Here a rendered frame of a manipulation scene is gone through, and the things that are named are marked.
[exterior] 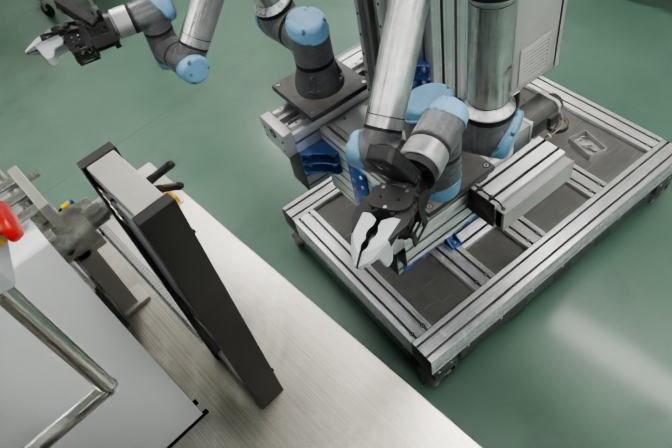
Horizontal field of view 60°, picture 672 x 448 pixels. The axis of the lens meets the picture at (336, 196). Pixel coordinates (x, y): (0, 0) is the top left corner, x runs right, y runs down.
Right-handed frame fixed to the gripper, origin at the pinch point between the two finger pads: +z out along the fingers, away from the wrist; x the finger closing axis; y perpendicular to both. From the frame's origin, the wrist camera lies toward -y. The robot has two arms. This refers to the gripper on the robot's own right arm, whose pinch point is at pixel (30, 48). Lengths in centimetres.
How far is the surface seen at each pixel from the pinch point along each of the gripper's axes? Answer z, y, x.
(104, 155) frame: -12, 55, -64
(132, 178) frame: -14, 60, -68
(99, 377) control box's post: -6, 80, -81
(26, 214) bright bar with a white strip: -2, 59, -69
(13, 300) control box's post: -5, 72, -92
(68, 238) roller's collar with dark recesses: -3, 61, -58
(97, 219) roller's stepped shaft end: -7, 60, -55
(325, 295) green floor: -47, 87, 87
